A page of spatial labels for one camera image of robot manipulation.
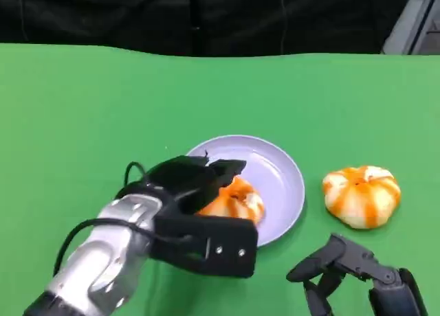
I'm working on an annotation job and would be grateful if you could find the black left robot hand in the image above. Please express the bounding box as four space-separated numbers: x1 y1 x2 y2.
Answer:
115 154 248 216

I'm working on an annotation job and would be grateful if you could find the lilac plate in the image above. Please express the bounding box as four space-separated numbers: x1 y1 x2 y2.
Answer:
185 134 306 249

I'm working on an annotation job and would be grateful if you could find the orange and white bread roll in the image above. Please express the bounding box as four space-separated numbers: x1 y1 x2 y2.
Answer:
197 176 265 226
322 165 402 230

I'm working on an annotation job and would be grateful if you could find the black backdrop curtain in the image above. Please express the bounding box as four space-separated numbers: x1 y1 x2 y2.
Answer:
0 0 415 58

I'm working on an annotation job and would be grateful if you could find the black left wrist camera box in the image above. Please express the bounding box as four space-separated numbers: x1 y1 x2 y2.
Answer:
150 214 259 280

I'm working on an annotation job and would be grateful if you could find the short black looped cable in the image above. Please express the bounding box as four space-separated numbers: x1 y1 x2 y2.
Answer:
122 161 152 187

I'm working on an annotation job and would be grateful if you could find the green table cloth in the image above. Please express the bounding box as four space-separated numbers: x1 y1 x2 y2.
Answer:
0 43 440 316

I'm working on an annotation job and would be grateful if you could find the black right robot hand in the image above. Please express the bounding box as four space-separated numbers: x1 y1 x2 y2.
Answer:
286 233 429 316

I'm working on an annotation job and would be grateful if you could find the long black arm cable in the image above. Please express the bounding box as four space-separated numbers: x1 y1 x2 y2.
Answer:
53 218 193 276

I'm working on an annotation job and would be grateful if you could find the grey metal frame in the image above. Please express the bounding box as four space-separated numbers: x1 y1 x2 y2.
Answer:
380 0 440 56

